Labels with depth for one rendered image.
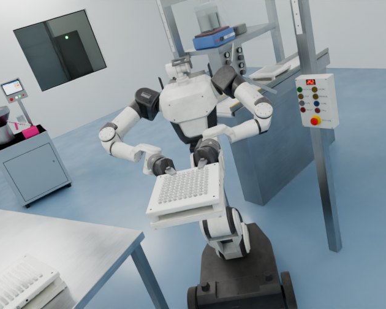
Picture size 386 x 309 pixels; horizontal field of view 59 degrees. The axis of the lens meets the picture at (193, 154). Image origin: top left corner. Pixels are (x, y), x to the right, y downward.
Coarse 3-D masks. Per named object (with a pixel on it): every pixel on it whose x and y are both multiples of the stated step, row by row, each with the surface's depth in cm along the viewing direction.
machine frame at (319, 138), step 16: (304, 0) 155; (304, 16) 157; (304, 48) 164; (304, 64) 168; (320, 128) 180; (320, 144) 184; (320, 160) 189; (320, 176) 195; (224, 192) 282; (320, 192) 200; (336, 208) 205; (336, 224) 208; (336, 240) 211
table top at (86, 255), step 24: (0, 216) 187; (24, 216) 179; (0, 240) 163; (24, 240) 156; (48, 240) 150; (72, 240) 145; (96, 240) 140; (120, 240) 135; (0, 264) 144; (48, 264) 134; (72, 264) 130; (96, 264) 126; (120, 264) 126; (72, 288) 118; (96, 288) 117
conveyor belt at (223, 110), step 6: (324, 54) 303; (294, 60) 310; (294, 66) 292; (294, 72) 277; (252, 84) 280; (264, 84) 271; (276, 84) 264; (222, 102) 259; (228, 102) 255; (234, 102) 251; (216, 108) 251; (222, 108) 247; (228, 108) 244; (222, 114) 242; (228, 114) 238
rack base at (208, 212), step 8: (200, 208) 113; (208, 208) 111; (160, 216) 115; (168, 216) 114; (176, 216) 113; (184, 216) 111; (192, 216) 111; (200, 216) 110; (208, 216) 110; (216, 216) 110; (152, 224) 113; (160, 224) 113; (168, 224) 113; (176, 224) 112
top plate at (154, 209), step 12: (192, 168) 130; (204, 168) 127; (216, 168) 125; (156, 180) 130; (216, 180) 117; (156, 192) 122; (168, 192) 119; (192, 192) 114; (216, 192) 110; (156, 204) 114; (168, 204) 112; (180, 204) 110; (192, 204) 108; (204, 204) 108
